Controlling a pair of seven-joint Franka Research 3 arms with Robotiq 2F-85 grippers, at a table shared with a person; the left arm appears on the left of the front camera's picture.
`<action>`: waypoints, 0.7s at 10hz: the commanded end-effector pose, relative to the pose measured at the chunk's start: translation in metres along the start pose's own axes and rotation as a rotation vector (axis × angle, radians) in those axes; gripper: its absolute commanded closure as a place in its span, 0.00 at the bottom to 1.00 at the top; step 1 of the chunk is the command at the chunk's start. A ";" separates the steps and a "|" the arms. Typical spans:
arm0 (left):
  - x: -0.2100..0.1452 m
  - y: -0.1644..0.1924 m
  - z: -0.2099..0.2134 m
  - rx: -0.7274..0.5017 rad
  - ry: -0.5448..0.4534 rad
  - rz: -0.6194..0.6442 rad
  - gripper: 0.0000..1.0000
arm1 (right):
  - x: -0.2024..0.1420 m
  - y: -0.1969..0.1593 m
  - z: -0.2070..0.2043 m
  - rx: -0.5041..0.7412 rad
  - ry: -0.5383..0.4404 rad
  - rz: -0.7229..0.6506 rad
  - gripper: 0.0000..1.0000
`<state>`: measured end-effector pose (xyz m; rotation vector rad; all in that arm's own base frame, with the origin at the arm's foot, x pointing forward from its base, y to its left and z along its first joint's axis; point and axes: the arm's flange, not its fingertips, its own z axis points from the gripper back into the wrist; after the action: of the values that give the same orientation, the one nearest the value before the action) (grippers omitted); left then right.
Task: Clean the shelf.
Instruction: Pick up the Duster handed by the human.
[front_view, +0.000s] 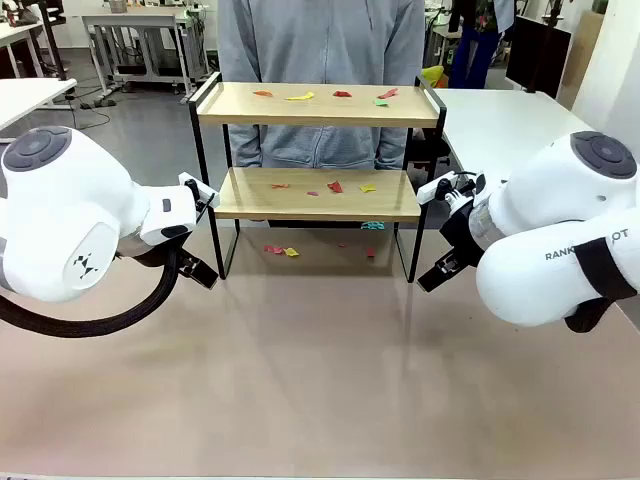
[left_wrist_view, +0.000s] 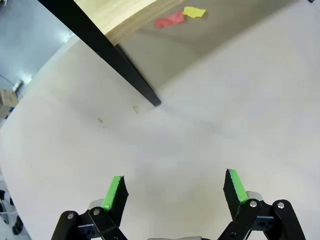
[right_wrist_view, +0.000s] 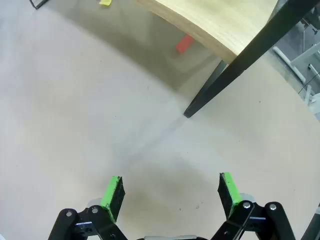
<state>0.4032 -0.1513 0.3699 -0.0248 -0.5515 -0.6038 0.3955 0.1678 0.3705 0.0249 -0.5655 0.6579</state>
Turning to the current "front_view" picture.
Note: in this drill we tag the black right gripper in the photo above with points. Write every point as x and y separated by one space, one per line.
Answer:
462 235

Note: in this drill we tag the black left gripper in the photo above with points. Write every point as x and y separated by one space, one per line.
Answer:
150 252

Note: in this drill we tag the teal cleaning cloth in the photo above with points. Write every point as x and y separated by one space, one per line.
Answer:
373 226

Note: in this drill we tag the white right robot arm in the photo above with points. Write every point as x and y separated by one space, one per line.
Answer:
550 200

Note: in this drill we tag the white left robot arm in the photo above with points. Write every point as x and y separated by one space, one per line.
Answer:
60 210

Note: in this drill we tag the two-tier wooden black-framed shelf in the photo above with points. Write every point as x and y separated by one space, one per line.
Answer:
320 117

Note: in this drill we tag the black office chair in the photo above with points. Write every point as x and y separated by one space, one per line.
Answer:
430 147

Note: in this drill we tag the large red paper scrap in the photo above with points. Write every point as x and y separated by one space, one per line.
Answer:
335 187

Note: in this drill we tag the large white side table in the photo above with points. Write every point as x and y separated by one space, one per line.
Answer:
500 115

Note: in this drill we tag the long red paper scrap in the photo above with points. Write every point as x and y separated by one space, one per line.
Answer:
388 93

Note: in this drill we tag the orange paper scrap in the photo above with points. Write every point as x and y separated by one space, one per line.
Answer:
263 93

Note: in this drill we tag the yellow-green bag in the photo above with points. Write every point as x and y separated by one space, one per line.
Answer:
433 76

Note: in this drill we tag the long yellow paper scrap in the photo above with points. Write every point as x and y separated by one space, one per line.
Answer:
300 96

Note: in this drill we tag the person in blue trousers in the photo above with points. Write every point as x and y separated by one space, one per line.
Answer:
475 55

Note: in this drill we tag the black monitor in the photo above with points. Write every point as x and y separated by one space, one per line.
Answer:
537 50

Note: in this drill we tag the white desk with rounded edge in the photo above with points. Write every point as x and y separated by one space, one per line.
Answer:
25 95

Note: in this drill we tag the brown cardboard panel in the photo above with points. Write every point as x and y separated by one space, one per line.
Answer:
582 60

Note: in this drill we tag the person in grey hoodie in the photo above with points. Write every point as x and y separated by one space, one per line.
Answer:
325 45

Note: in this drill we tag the white table with grey legs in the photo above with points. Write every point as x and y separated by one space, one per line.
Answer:
130 21

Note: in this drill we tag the black stand pole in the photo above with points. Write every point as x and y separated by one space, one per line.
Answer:
52 45

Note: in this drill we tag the beige container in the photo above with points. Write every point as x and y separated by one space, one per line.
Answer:
117 6

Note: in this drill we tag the small white background desk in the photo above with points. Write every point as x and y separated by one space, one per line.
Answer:
15 32

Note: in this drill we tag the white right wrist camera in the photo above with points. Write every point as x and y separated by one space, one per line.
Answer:
432 190

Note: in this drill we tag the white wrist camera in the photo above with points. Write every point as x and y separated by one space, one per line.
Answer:
432 190
192 184

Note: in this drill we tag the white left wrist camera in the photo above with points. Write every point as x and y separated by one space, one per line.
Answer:
192 184

